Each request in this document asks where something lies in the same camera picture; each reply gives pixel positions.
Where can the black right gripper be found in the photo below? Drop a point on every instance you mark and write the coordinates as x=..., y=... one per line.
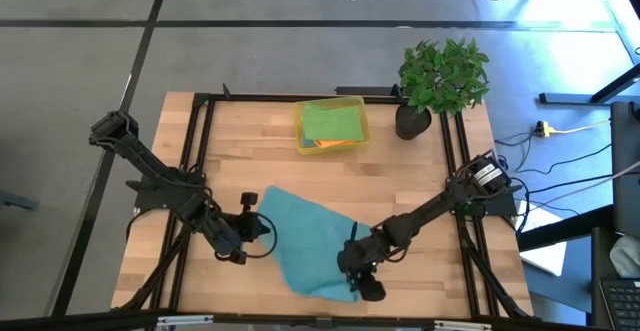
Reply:
x=362, y=256

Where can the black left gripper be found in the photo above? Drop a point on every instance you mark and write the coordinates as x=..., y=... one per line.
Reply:
x=247, y=226

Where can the orange microfiber towel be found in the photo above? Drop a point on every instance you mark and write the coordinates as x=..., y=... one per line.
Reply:
x=335, y=143

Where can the green microfiber towel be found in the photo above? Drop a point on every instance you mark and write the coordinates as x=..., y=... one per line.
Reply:
x=332, y=121

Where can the yellow translucent plastic bin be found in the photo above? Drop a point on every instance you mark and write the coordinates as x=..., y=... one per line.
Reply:
x=367, y=141

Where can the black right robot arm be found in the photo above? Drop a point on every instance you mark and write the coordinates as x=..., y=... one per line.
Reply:
x=435, y=211

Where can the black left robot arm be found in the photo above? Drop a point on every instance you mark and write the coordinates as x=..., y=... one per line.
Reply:
x=160, y=181

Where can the white box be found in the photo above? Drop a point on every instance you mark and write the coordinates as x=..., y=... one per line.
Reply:
x=545, y=256

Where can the green plant in black pot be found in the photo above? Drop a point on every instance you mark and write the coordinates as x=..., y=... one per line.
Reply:
x=440, y=78

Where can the dark grey floor object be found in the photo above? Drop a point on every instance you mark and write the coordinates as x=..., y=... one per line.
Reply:
x=15, y=201

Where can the black side desk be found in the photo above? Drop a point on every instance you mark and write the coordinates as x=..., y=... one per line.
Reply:
x=597, y=271

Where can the black keyboard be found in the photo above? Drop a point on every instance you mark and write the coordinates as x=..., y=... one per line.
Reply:
x=622, y=301

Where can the pale grey cloth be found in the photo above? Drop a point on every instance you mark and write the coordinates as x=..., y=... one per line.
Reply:
x=627, y=256

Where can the black desk leg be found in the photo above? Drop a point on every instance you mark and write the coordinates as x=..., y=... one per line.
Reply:
x=565, y=98

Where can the dark grey monitor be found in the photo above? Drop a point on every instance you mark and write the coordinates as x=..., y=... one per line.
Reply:
x=625, y=171

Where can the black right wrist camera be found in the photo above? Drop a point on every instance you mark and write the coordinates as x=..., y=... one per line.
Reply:
x=372, y=287

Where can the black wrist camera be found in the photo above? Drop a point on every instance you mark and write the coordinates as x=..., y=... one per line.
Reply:
x=237, y=257
x=372, y=287

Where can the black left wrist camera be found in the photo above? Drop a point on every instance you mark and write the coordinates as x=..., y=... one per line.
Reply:
x=237, y=257

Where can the black rail with silver brackets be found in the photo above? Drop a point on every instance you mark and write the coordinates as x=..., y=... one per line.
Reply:
x=320, y=322

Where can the black aluminium table frame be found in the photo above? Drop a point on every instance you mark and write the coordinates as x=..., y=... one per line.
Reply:
x=250, y=97

